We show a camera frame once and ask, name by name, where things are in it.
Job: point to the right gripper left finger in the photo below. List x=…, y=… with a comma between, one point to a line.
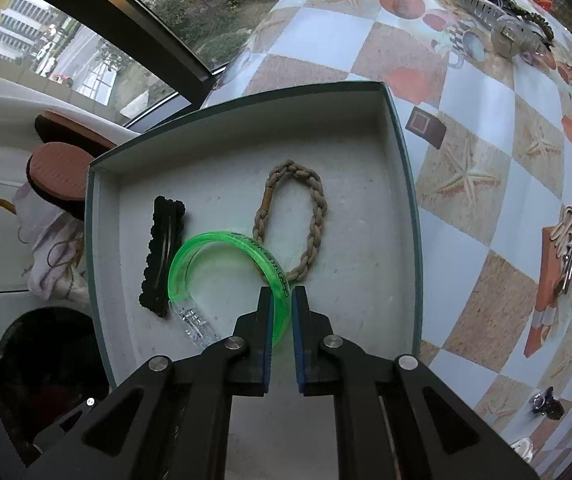
x=252, y=370

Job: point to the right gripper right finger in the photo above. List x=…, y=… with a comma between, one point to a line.
x=315, y=375

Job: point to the small black claw clip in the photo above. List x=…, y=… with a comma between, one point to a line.
x=544, y=403

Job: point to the white polka dot scrunchie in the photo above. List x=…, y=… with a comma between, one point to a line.
x=524, y=447

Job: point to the black scalloped snap hair clip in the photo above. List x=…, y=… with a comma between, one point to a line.
x=166, y=237

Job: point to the grey-green shallow tray box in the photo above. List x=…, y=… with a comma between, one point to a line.
x=368, y=275

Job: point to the white pink cloth bag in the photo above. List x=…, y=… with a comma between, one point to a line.
x=55, y=240

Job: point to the orange soled black slipper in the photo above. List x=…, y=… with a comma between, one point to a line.
x=58, y=172

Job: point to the checkered floral tablecloth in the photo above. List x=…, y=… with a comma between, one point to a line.
x=490, y=142

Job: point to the clear large claw clip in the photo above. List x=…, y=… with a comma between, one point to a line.
x=510, y=35

